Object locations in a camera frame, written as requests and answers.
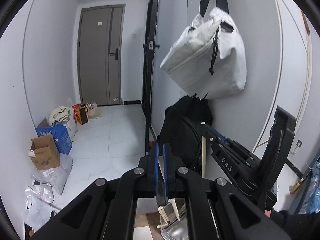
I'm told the beige plastic bag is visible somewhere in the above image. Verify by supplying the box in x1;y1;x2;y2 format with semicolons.
86;102;101;120

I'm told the red yellow paper bag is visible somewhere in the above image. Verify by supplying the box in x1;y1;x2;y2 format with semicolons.
72;104;88;125

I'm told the white shoulder bag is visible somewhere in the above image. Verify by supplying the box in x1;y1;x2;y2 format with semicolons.
160;0;247;99

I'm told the wooden chopstick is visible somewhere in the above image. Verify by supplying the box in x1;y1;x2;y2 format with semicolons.
157;155;170;224

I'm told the white plastic bag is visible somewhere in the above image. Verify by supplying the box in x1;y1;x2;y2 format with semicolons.
24;184;61;232

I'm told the grey door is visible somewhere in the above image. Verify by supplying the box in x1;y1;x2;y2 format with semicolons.
77;4;125;106

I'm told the white utensil holder cup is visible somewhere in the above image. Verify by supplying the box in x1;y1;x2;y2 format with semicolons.
157;198;189;239

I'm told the right hand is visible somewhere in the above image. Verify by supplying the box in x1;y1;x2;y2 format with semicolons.
265;210;271;218

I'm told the checkered table mat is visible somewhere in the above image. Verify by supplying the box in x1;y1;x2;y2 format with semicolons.
133;212;164;240

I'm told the chopstick in holder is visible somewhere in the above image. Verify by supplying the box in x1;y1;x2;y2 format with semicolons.
201;136;206;178

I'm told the brown cardboard box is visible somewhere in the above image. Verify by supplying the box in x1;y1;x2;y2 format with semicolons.
28;134;60;171

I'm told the black metal rack frame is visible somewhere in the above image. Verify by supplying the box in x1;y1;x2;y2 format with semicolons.
142;0;159;154

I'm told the grey plastic mailer bag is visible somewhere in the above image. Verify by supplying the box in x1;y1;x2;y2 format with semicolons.
30;154;73;195

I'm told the blue cardboard box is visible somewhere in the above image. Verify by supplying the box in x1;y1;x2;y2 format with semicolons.
36;118;72;155

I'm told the black backpack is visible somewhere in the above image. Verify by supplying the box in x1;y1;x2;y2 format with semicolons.
157;95;213;173

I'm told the cream canvas tote bag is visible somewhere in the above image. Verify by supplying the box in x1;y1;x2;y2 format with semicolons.
48;106;71;126

